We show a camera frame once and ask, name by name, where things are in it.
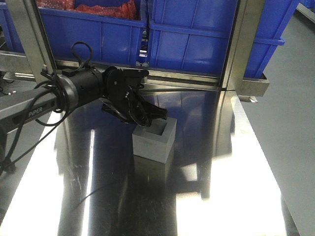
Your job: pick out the blue plastic bin right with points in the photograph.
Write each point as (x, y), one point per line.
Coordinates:
(193, 35)

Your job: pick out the red mesh packaged items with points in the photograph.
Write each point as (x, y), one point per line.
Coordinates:
(126, 10)

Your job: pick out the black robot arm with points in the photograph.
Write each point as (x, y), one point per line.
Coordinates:
(65, 94)

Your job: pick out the blue bin with red items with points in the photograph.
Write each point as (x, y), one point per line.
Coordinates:
(113, 40)

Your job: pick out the stainless steel shelf frame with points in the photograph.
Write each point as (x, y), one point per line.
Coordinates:
(38, 55)

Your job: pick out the gray square base block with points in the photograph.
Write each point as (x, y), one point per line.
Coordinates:
(155, 142)

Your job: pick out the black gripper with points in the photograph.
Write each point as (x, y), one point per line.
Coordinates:
(120, 98)

